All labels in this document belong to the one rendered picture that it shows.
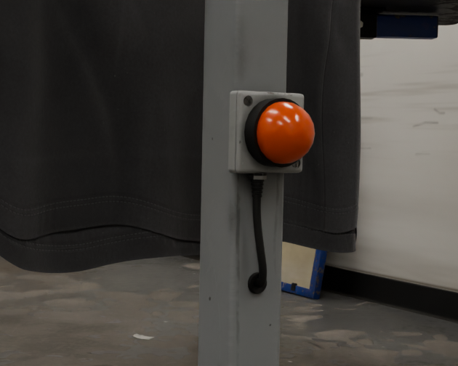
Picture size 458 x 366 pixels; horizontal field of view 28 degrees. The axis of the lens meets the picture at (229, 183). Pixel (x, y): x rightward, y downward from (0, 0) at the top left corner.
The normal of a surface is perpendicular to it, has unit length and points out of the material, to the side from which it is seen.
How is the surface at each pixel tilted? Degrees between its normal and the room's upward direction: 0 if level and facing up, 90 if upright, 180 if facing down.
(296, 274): 78
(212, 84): 90
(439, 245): 90
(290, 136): 99
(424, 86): 90
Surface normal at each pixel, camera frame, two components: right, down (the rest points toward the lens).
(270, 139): -0.53, 0.19
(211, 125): -0.84, 0.01
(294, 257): -0.82, -0.20
